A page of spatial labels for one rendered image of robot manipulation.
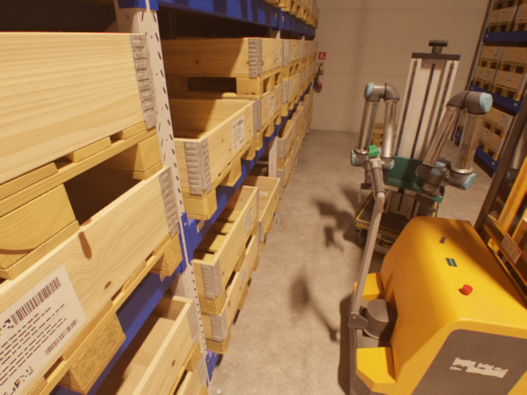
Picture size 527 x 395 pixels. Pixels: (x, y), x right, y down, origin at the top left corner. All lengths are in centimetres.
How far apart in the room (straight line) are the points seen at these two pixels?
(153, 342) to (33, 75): 95
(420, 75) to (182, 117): 191
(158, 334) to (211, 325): 48
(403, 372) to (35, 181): 159
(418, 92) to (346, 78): 416
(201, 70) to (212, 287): 130
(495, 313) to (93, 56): 157
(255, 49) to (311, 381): 203
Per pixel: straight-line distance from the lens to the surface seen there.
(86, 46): 67
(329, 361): 219
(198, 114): 193
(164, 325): 127
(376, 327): 194
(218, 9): 143
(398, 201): 310
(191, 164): 112
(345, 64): 683
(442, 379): 175
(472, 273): 169
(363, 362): 184
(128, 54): 76
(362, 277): 173
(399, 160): 286
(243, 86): 190
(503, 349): 162
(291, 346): 222
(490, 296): 160
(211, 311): 157
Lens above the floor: 184
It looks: 29 degrees down
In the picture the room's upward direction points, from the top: straight up
